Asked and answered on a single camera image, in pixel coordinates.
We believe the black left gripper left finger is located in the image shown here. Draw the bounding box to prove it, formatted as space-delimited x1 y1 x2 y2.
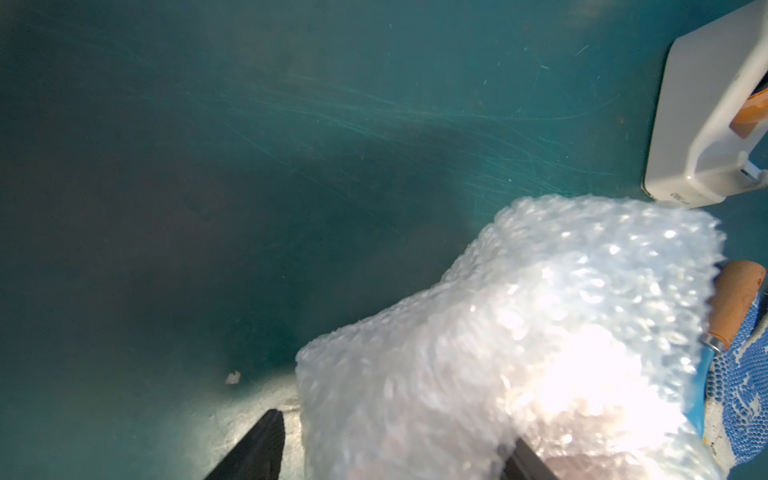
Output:
205 409 285 480

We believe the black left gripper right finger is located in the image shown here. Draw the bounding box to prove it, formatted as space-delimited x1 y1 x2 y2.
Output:
500 438 558 480

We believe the clear bubble wrap sheet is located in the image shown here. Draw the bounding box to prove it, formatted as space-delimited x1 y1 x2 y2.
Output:
296 195 725 479

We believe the blue dotted work glove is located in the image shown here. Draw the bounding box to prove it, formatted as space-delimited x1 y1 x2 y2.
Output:
703 293 767 474

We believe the white tape dispenser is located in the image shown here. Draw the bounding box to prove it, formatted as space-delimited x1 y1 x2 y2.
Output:
642 1 767 208

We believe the blue hand rake wooden handle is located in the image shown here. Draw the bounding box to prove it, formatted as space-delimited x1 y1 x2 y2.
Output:
687 260 766 437

